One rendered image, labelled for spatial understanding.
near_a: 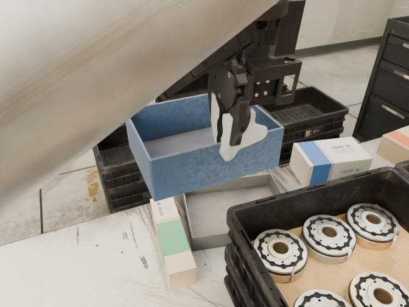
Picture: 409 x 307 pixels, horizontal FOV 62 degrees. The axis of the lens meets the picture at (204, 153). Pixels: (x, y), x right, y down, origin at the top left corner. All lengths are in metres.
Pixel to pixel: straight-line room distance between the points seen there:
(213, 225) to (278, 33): 0.63
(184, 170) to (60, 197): 1.77
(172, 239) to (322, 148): 0.55
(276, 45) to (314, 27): 3.78
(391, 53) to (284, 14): 1.90
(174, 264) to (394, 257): 0.45
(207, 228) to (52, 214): 1.33
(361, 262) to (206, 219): 0.40
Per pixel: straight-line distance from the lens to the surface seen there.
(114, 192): 1.40
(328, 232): 0.76
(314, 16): 4.13
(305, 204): 0.73
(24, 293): 0.90
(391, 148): 1.27
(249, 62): 0.38
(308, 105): 2.00
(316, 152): 1.07
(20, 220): 2.14
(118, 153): 1.57
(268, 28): 0.38
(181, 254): 0.79
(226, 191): 1.01
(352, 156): 1.10
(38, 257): 0.95
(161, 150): 0.56
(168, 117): 0.57
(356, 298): 0.67
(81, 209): 2.07
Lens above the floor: 1.39
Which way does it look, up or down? 36 degrees down
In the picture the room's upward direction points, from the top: straight up
